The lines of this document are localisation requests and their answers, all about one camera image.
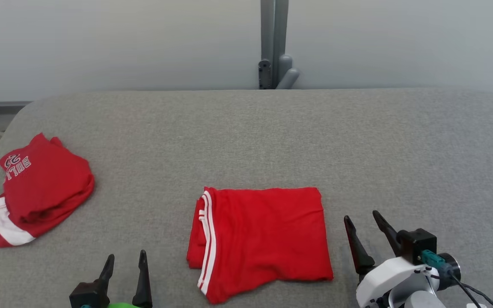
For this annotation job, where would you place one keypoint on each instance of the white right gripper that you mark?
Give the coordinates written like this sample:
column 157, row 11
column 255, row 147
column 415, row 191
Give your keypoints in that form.
column 379, row 278

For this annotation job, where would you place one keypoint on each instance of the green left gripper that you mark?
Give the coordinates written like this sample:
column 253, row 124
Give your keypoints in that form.
column 124, row 306

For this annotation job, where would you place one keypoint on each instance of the red shirt with white trim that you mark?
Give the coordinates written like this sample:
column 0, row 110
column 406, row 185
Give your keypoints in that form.
column 263, row 235

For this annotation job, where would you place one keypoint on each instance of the red shorts with white stripes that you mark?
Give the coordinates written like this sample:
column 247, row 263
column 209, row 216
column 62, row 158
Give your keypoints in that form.
column 45, row 188

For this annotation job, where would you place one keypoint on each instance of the dark grey hinge plate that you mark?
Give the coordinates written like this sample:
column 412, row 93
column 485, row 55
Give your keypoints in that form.
column 265, row 75

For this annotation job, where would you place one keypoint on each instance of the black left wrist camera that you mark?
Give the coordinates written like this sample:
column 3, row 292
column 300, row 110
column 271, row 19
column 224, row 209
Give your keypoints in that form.
column 86, row 295

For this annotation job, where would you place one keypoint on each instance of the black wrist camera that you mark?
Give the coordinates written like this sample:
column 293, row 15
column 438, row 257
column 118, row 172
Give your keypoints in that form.
column 86, row 295
column 417, row 244

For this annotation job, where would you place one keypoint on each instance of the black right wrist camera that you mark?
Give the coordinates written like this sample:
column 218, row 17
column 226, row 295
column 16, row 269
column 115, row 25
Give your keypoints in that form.
column 417, row 244

